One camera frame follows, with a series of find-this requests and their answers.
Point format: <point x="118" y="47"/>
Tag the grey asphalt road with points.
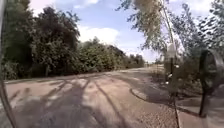
<point x="83" y="100"/>

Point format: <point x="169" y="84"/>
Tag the row of dense green trees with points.
<point x="56" y="46"/>

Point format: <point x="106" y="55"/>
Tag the pole with pale sign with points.
<point x="171" y="55"/>

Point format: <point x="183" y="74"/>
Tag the gravel strip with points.
<point x="156" y="115"/>

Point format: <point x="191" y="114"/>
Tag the group of thin trees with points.
<point x="186" y="33"/>

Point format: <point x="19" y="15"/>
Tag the dark round frame on post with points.
<point x="202" y="86"/>

